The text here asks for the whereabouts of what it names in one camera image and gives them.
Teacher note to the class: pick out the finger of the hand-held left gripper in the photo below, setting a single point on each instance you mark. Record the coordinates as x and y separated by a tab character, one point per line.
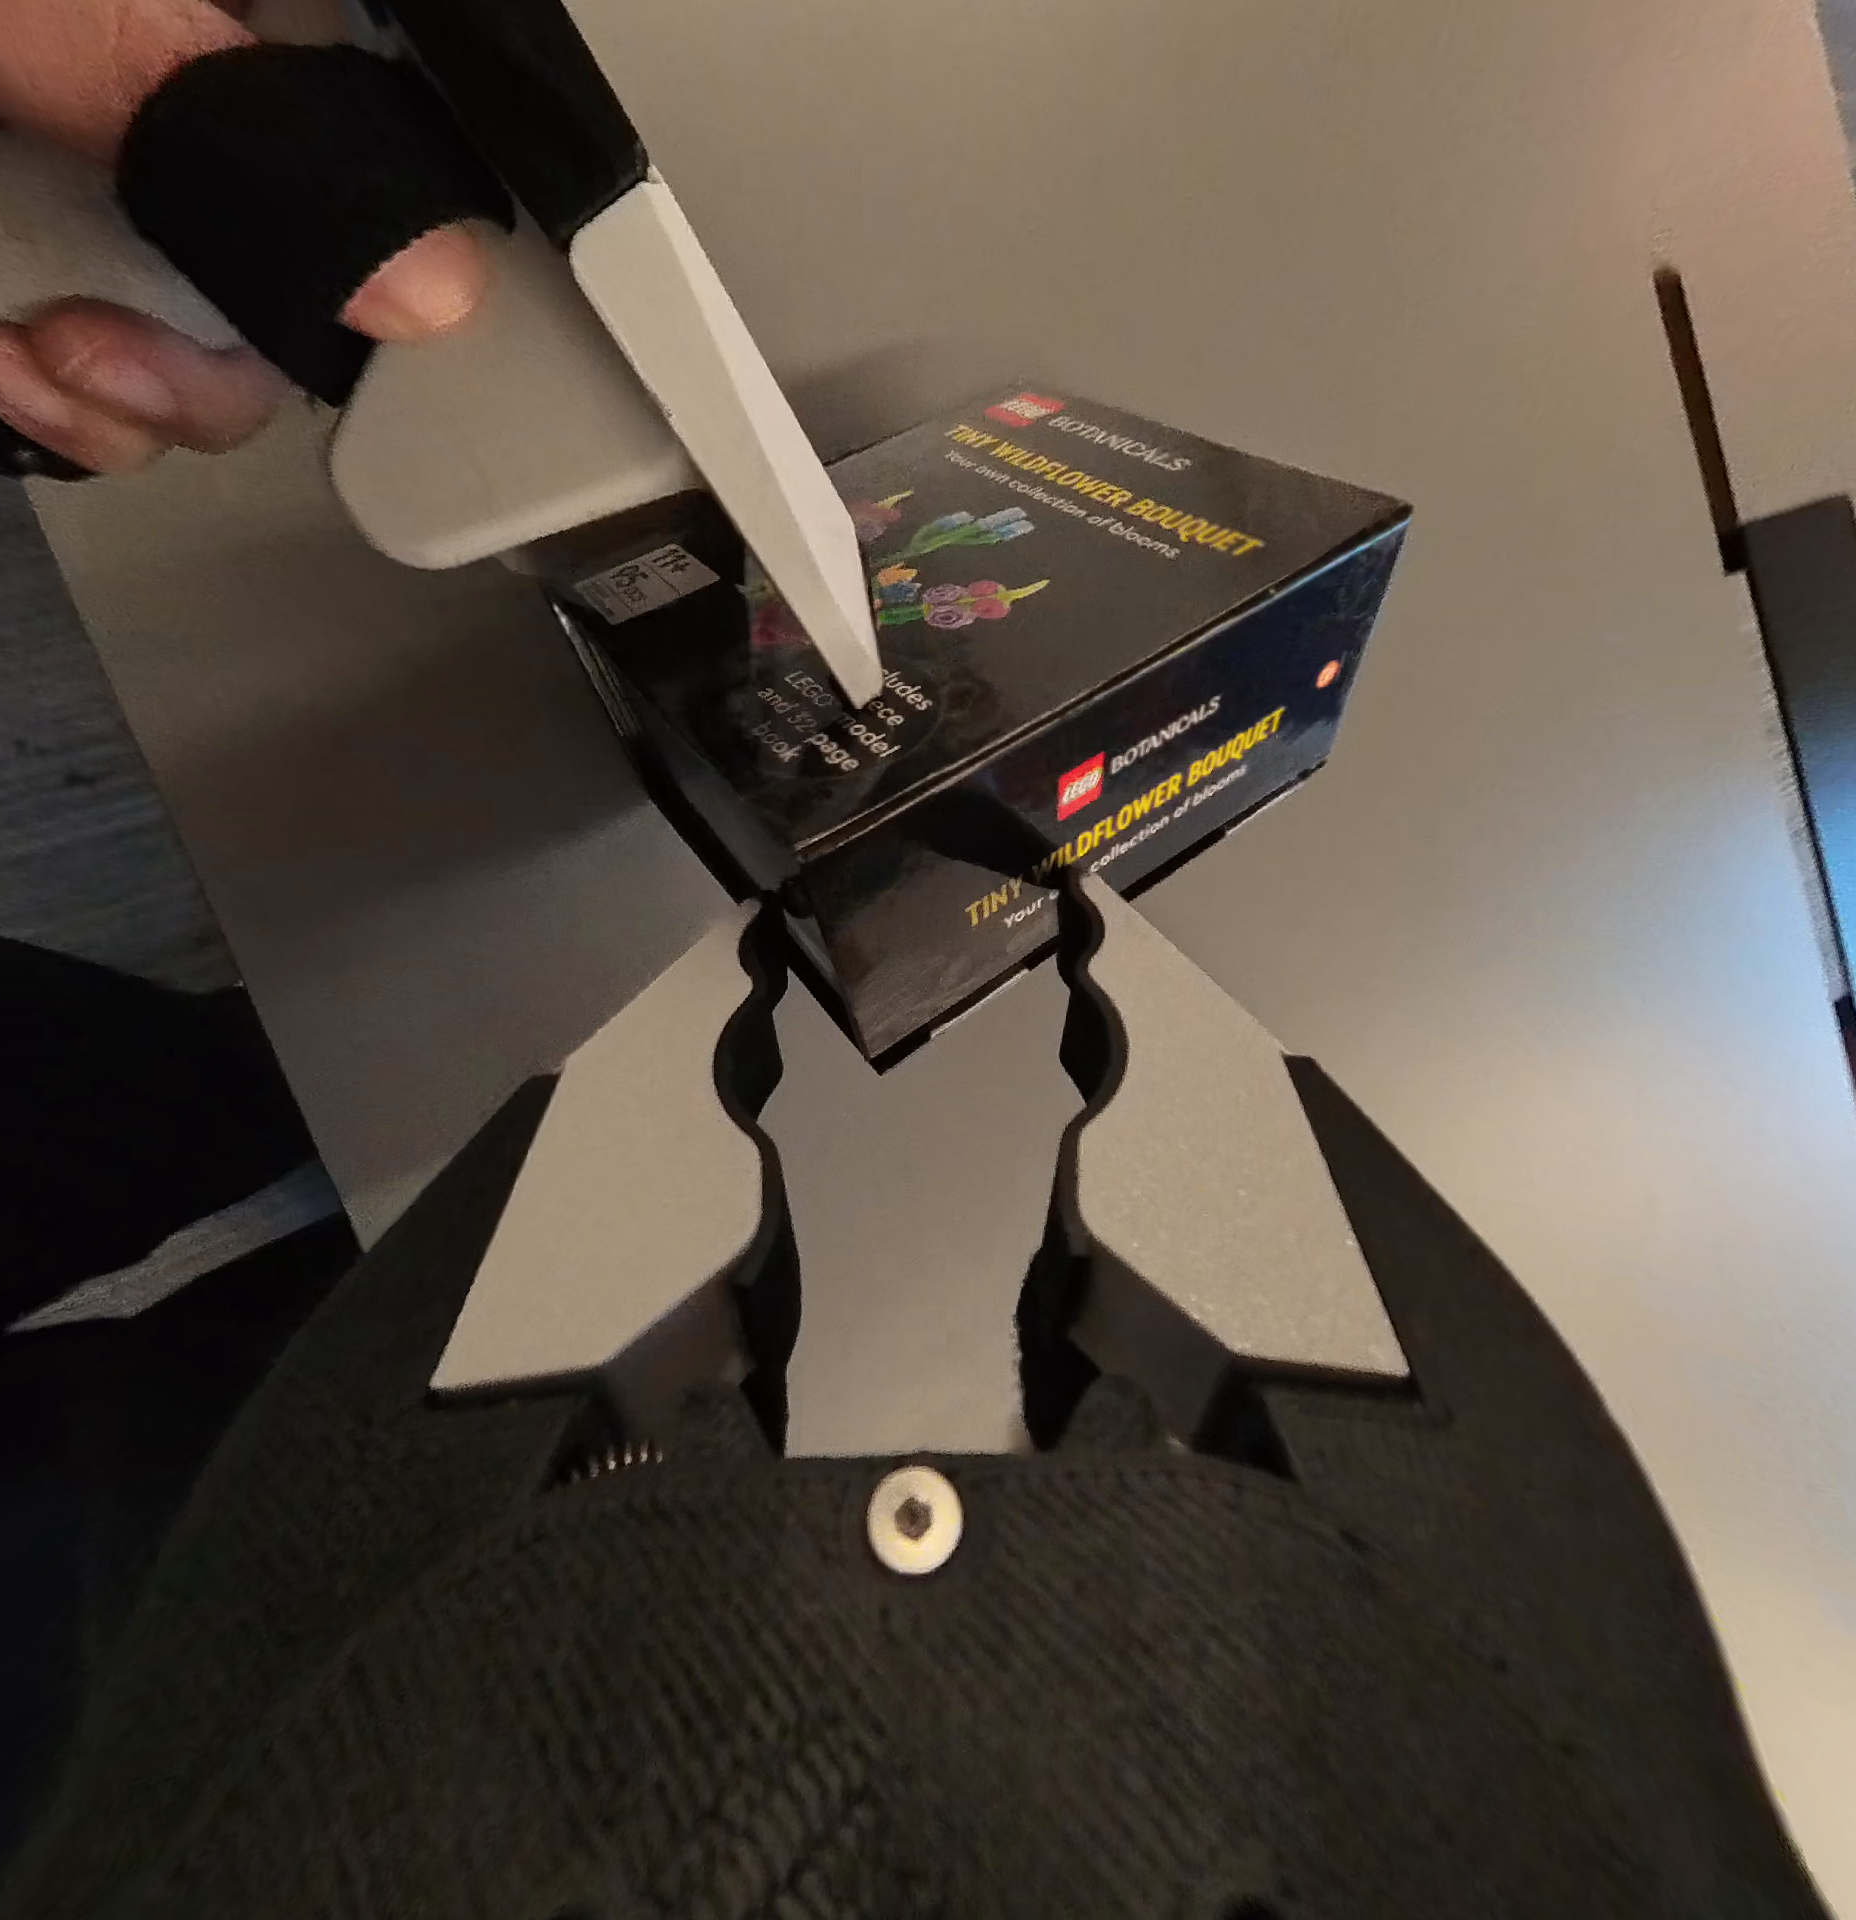
720	436

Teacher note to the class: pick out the person's left hand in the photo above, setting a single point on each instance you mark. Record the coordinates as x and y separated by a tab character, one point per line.
119	375

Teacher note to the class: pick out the black lego flower box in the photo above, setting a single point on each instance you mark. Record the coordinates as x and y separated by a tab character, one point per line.
1109	599

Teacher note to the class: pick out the black flat panel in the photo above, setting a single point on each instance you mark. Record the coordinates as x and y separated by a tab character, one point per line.
1812	673

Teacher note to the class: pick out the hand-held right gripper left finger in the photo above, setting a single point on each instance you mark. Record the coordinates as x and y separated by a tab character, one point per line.
614	1231

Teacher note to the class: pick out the person's dark jacket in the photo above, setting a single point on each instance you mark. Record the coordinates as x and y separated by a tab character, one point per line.
103	1079

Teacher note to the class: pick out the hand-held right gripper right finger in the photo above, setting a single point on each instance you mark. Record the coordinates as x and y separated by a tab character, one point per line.
1246	1199

